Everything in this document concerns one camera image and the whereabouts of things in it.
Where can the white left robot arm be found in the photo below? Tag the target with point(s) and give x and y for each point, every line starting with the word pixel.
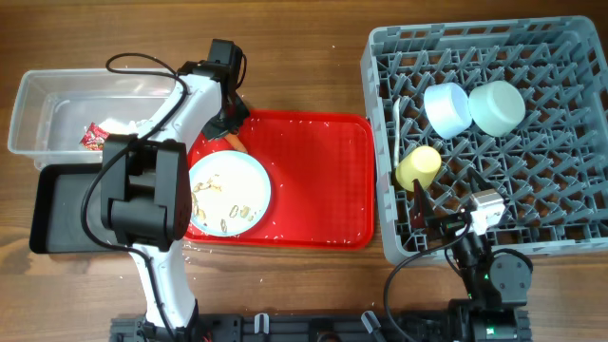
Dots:
pixel 139 202

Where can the light blue bowl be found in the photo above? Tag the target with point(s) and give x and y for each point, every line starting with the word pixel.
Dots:
pixel 447 109

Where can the blue plate with rice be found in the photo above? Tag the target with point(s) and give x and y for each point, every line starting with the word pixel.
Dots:
pixel 231 193

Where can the orange carrot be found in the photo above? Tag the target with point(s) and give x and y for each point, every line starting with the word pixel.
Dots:
pixel 236 143

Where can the red snack wrapper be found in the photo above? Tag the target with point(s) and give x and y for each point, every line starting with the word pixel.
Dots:
pixel 94 138

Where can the black plastic bin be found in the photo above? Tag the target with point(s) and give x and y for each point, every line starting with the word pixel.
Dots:
pixel 56 224

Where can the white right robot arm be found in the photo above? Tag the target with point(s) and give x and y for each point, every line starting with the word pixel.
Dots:
pixel 496 282

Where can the green bowl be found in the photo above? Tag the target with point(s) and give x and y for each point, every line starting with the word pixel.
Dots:
pixel 496 108

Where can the clear plastic bin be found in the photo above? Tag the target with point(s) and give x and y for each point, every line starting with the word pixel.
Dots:
pixel 54 107

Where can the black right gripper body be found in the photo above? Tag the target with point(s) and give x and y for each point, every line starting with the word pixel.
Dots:
pixel 449 223

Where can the white tissue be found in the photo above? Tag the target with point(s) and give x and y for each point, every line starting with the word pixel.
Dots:
pixel 112 126

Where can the red plastic tray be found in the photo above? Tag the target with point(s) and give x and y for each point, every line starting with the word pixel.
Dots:
pixel 321 169

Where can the white plastic spoon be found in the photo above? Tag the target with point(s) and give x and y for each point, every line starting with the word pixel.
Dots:
pixel 396 146

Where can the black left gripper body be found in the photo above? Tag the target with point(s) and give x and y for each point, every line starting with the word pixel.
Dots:
pixel 233 116

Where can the yellow plastic cup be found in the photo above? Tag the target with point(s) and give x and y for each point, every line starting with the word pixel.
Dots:
pixel 422 164

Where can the grey dishwasher rack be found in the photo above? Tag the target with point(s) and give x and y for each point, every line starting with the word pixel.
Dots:
pixel 551 170

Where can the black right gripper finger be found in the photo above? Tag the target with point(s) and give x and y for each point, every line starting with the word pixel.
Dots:
pixel 477 182
pixel 421 208

